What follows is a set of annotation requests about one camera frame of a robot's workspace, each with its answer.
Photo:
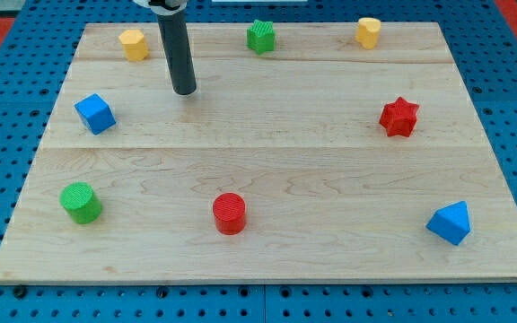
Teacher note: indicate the blue cube block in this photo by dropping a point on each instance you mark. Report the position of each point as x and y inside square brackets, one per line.
[95, 113]

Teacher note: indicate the yellow hexagon block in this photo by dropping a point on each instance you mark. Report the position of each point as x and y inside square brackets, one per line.
[134, 45]

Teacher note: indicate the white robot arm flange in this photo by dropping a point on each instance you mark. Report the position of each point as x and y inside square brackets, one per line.
[163, 7]

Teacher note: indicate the red cylinder block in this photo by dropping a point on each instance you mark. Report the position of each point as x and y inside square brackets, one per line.
[229, 210]

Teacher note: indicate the yellow heart block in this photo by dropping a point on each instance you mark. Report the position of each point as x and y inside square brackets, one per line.
[368, 32]

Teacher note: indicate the black cylindrical pointer rod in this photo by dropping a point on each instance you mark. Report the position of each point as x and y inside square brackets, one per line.
[176, 47]

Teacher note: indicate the blue triangle block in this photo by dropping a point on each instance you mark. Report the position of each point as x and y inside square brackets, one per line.
[451, 223]

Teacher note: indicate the red star block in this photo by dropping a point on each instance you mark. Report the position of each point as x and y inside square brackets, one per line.
[399, 117]

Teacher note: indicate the green star block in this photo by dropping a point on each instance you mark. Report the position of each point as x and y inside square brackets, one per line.
[261, 37]

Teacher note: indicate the green cylinder block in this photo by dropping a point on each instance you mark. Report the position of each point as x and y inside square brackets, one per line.
[80, 202]

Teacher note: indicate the wooden board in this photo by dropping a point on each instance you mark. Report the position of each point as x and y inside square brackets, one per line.
[330, 198]

